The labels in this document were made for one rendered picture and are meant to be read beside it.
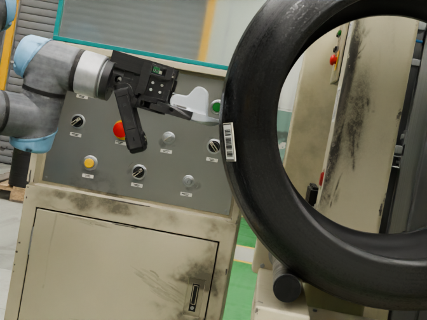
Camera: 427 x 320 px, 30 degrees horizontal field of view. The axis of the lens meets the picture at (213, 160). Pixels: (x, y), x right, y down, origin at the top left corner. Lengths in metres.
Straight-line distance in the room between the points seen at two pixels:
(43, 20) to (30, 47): 10.00
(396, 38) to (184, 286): 0.82
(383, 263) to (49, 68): 0.63
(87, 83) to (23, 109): 0.11
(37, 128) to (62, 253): 0.74
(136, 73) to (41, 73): 0.16
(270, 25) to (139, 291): 1.00
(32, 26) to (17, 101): 10.07
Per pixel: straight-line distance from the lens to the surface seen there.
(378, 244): 1.53
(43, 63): 1.37
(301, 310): 1.32
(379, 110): 1.65
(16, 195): 7.96
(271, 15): 1.26
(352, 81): 1.64
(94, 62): 1.35
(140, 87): 1.33
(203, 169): 2.05
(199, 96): 1.33
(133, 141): 1.35
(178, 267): 2.03
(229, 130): 1.23
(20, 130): 1.37
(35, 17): 11.43
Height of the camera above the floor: 1.15
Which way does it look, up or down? 3 degrees down
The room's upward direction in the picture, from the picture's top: 10 degrees clockwise
